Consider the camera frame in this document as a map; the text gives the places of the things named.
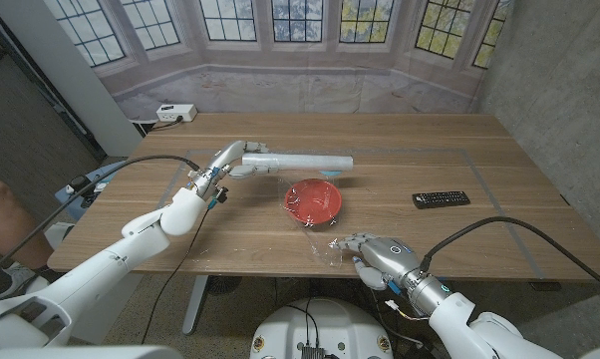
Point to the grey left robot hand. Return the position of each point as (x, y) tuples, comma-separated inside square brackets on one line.
[(225, 162)]

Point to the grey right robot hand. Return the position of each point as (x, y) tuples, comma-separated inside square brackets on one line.
[(390, 259)]

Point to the cling film roll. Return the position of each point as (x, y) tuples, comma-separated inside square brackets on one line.
[(300, 161)]

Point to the clear cling film sheet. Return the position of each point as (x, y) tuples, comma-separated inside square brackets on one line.
[(312, 219)]

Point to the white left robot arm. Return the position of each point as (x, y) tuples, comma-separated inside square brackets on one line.
[(95, 279)]

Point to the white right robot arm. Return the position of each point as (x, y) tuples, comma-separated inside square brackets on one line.
[(484, 331)]

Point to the black TV remote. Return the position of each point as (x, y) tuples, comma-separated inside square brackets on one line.
[(441, 199)]

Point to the red bowl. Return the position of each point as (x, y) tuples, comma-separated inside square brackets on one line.
[(313, 200)]

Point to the blue round lid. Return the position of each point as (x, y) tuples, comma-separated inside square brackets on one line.
[(331, 172)]

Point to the white power strip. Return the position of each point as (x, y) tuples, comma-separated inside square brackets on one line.
[(175, 112)]

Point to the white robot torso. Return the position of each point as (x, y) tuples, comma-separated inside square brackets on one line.
[(325, 324)]

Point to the printed window backdrop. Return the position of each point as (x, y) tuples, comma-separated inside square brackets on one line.
[(300, 85)]

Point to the blue floor mat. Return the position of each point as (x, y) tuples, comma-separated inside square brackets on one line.
[(108, 172)]

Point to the black round ribbed object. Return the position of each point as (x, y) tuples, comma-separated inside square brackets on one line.
[(223, 284)]

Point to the grey metal table leg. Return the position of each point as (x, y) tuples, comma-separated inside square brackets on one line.
[(194, 304)]

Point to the black cylindrical device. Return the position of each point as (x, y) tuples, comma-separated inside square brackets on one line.
[(81, 185)]

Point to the white partition panel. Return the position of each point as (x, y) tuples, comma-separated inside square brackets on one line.
[(71, 75)]

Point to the white floor platform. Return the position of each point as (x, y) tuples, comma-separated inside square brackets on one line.
[(105, 314)]

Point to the grey white sneaker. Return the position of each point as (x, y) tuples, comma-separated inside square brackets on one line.
[(11, 279)]

